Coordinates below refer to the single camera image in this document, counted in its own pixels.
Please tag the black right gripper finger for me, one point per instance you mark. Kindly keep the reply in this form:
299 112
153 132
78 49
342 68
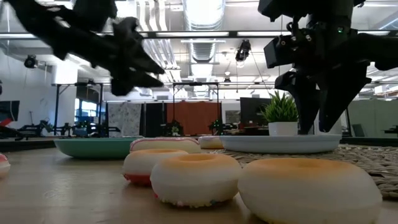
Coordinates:
303 102
339 102

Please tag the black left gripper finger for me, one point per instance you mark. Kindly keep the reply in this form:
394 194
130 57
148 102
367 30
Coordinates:
144 62
143 81

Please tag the big pink frosted donut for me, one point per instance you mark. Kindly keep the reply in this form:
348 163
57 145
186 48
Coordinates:
164 145

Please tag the small red frosted donut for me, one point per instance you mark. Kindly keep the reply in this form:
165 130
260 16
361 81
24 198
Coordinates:
140 165

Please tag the small yellow frosted donut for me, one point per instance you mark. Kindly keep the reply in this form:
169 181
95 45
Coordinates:
309 189

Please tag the big lilac frosted donut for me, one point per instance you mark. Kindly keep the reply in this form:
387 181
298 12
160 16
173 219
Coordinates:
211 142

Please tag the small cream donut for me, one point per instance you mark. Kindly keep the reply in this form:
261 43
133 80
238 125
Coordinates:
196 180

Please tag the small pink frosted donut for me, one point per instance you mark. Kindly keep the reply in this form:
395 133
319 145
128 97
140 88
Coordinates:
3 165

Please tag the black background robot arm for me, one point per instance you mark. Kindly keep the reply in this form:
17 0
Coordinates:
34 129

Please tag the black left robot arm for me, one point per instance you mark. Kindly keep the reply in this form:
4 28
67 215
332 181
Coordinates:
62 34

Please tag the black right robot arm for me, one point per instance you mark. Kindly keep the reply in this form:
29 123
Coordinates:
382 51

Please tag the green plant in white pot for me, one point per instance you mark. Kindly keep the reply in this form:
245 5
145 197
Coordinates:
281 121

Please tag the patterned grey curtain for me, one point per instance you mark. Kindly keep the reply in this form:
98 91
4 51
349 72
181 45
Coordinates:
124 118

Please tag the light blue round plate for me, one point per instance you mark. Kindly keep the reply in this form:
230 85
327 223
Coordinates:
280 143

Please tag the black monitor screen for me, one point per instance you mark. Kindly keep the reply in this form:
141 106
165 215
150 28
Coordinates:
250 110

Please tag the long linear ceiling light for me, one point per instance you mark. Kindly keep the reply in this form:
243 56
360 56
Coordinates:
192 34

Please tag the round woven placemat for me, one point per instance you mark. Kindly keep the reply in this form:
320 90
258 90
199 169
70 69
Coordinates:
357 161

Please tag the orange partition panel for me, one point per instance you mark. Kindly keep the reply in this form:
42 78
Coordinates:
194 118

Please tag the black ceiling spotlight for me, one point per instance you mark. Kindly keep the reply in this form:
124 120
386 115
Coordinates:
30 61
243 49

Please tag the green round plate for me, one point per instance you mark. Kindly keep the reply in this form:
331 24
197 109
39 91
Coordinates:
93 147

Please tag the grey green partition wall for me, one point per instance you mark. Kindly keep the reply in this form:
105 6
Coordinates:
376 118

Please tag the black background robot frame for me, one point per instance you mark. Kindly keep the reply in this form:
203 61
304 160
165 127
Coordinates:
56 109
196 84

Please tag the silver ceiling air duct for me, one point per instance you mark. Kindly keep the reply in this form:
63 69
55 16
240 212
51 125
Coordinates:
203 15

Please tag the dark wall screen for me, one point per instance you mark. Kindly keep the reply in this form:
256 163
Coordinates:
9 110

